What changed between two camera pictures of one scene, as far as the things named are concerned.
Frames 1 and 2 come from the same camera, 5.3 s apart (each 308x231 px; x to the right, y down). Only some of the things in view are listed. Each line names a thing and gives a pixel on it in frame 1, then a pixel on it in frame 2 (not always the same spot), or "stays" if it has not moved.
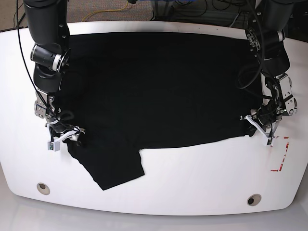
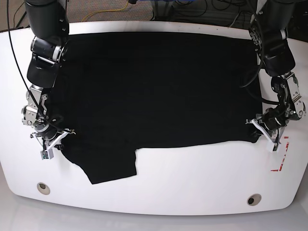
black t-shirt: (129, 92) stays
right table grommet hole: (254, 199) stays
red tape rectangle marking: (281, 163) stays
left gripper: (59, 131) to (49, 138)
